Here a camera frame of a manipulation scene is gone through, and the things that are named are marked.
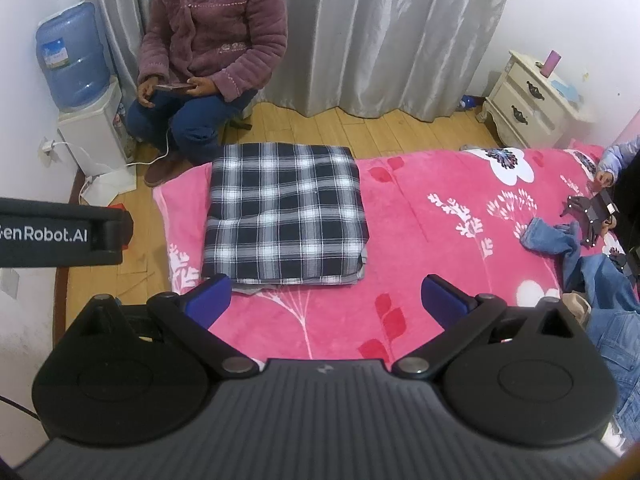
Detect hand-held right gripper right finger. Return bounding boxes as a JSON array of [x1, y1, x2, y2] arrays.
[[391, 274, 576, 380]]

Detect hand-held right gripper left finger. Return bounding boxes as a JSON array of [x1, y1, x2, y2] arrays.
[[75, 274, 261, 380]]

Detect black white plaid shirt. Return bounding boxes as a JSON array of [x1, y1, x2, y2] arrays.
[[201, 142, 371, 286]]

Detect pink floral blanket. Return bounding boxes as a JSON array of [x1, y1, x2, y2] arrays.
[[152, 142, 640, 361]]

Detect white water dispenser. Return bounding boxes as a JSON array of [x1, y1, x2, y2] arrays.
[[56, 76, 137, 178]]

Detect blue jeans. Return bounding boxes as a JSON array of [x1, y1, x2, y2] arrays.
[[520, 217, 640, 433]]

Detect black sensor glove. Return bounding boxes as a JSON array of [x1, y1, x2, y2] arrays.
[[607, 252, 640, 286], [559, 191, 621, 251]]

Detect blue water jug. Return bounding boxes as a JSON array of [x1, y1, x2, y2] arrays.
[[35, 1, 112, 113]]

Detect dark phone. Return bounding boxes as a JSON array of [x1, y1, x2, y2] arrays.
[[154, 81, 193, 97]]

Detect cream nightstand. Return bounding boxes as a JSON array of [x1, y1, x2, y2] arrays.
[[475, 50, 596, 150]]

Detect blue paper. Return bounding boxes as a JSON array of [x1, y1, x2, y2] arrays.
[[552, 80, 583, 101]]

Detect pink headboard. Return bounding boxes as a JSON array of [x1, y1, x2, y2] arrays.
[[616, 119, 640, 150]]

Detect grey curtain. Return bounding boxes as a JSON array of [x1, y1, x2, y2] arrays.
[[82, 0, 521, 123]]

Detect white charging cable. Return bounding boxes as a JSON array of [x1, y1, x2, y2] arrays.
[[39, 127, 173, 168]]

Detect black cable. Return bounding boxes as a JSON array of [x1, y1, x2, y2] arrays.
[[0, 394, 43, 423]]

